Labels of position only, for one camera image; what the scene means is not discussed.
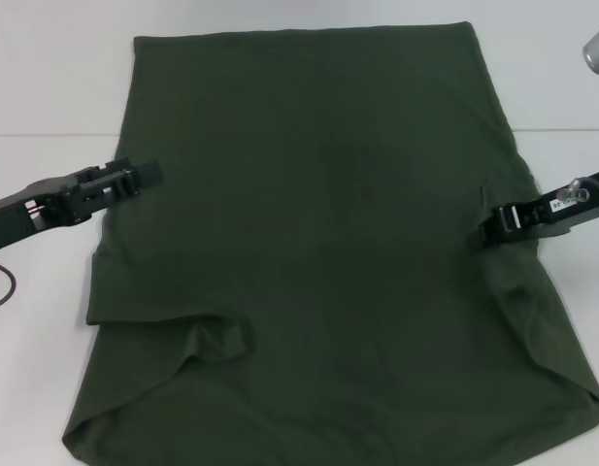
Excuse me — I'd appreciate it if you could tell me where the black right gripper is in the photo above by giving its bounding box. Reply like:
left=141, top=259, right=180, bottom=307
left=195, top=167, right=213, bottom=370
left=468, top=169, right=599, bottom=251

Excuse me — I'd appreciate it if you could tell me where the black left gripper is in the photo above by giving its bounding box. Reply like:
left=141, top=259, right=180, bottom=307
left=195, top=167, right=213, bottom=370
left=0, top=159, right=165, bottom=253

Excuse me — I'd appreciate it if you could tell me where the dark green t-shirt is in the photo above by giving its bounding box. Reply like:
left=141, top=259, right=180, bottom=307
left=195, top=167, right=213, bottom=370
left=60, top=21, right=599, bottom=466

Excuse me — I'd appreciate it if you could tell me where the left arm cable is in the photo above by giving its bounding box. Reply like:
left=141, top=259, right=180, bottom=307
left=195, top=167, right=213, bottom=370
left=0, top=259, right=18, bottom=312

